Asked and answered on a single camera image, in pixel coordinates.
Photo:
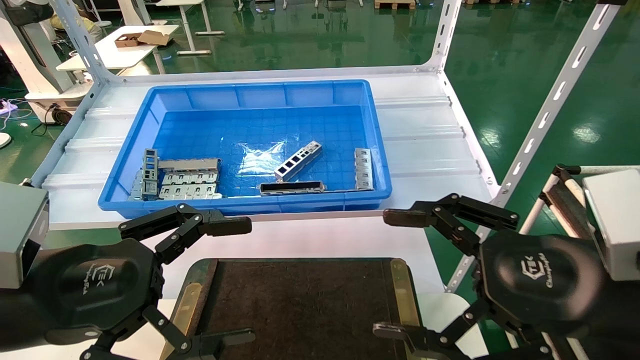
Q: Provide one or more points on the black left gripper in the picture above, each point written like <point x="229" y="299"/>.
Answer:
<point x="95" y="285"/>

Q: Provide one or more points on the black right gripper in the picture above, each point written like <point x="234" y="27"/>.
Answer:
<point x="540" y="285"/>

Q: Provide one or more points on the silver part with square holes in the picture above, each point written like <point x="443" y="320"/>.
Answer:
<point x="298" y="160"/>

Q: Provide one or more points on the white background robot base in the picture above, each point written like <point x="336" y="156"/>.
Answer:
<point x="30" y="55"/>

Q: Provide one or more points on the small grey metal part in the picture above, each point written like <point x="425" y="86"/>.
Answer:
<point x="136" y="189"/>

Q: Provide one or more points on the grey long metal part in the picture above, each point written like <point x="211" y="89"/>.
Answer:
<point x="190" y="164"/>

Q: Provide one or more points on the black container tray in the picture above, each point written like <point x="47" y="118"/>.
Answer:
<point x="300" y="310"/>

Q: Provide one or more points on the dark long metal part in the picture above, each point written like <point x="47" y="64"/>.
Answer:
<point x="292" y="188"/>

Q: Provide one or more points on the white slotted shelf rack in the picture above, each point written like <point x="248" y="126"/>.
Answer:
<point x="425" y="145"/>

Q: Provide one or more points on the silver tabbed metal strip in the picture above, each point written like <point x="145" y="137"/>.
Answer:
<point x="363" y="169"/>

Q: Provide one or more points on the white folding stand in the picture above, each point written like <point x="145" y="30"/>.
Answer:
<point x="560" y="200"/>

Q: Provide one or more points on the clear plastic film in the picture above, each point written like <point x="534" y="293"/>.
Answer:
<point x="262" y="157"/>

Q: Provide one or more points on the blue plastic bin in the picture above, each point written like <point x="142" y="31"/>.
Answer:
<point x="250" y="125"/>

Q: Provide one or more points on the white background table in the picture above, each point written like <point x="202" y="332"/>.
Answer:
<point x="115" y="52"/>

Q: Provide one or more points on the flat brown cardboard piece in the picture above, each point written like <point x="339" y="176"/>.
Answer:
<point x="155" y="37"/>

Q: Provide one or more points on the white power strip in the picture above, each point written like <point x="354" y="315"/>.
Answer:
<point x="9" y="106"/>

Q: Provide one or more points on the open brown cardboard box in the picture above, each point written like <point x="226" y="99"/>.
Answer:
<point x="127" y="40"/>

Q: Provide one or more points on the person in yellow shirt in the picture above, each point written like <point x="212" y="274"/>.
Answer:
<point x="87" y="27"/>

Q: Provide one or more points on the wooden pallet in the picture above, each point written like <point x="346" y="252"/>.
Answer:
<point x="395" y="4"/>

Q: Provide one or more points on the grey slotted bracket part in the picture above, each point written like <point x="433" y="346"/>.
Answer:
<point x="150" y="172"/>

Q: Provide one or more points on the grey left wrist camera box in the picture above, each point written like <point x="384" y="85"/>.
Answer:
<point x="20" y="235"/>

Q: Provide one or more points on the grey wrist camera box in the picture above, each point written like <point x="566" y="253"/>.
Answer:
<point x="20" y="235"/>
<point x="615" y="220"/>

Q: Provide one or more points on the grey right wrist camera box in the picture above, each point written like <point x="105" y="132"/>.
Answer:
<point x="615" y="220"/>

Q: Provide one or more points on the white pedestal desk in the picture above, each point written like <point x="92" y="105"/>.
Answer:
<point x="192" y="25"/>

